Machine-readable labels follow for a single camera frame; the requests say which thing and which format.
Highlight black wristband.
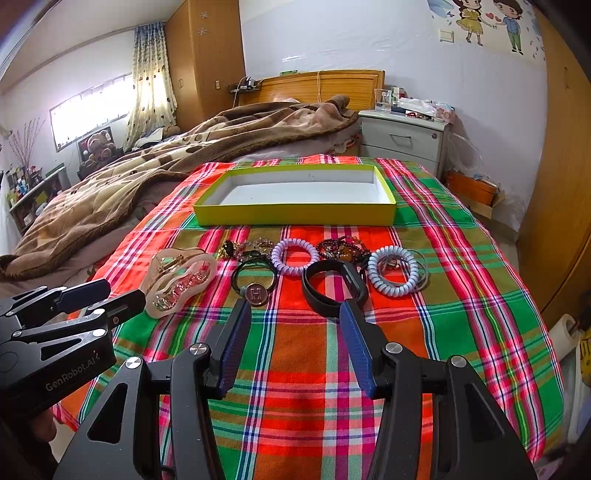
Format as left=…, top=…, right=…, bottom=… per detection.
left=301, top=260, right=369, bottom=322

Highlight light blue spiral hair tie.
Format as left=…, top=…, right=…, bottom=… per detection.
left=366, top=244, right=422, bottom=298

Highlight beige hair claw clip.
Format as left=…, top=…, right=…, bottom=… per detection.
left=139, top=247, right=217, bottom=319

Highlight black hair tie with charm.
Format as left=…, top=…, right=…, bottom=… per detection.
left=229, top=255, right=281, bottom=308

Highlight grey thin hair ties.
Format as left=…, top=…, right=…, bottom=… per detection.
left=375, top=248, right=431, bottom=292

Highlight dark red bead bracelet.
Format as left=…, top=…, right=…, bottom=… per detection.
left=315, top=235, right=373, bottom=271

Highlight gold black small hair clip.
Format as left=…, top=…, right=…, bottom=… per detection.
left=217, top=240, right=236, bottom=260

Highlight purple spiral hair tie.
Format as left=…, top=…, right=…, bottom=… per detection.
left=269, top=237, right=314, bottom=277

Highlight brown patterned blanket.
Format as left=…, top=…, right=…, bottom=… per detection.
left=1, top=95, right=359, bottom=281

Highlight plaid red green cloth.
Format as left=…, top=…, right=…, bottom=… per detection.
left=54, top=155, right=567, bottom=480

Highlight side shelf with items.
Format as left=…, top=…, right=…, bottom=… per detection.
left=8, top=164, right=71, bottom=236

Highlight yellow shallow box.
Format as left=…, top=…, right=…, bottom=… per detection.
left=193, top=164, right=397, bottom=227

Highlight teddy bear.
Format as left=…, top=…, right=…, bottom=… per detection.
left=83, top=130, right=117, bottom=163

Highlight orange box on floor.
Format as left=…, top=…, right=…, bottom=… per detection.
left=446, top=171, right=498, bottom=207

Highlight paper towel roll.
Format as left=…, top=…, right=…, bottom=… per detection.
left=549, top=314, right=581, bottom=361

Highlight wooden door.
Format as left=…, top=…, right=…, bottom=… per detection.
left=517, top=9, right=590, bottom=327

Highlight dotted curtain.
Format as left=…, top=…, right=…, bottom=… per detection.
left=123, top=21, right=177, bottom=151

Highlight white nightstand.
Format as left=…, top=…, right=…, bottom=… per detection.
left=359, top=110, right=450, bottom=177

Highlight wooden headboard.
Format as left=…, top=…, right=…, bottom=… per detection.
left=236, top=69, right=386, bottom=111

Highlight wooden wardrobe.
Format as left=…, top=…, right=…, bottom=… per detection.
left=165, top=0, right=245, bottom=131

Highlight white wall switch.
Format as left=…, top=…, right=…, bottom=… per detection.
left=438, top=29, right=455, bottom=43

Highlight cartoon children wall sticker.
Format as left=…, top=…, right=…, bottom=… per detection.
left=427, top=0, right=546, bottom=65

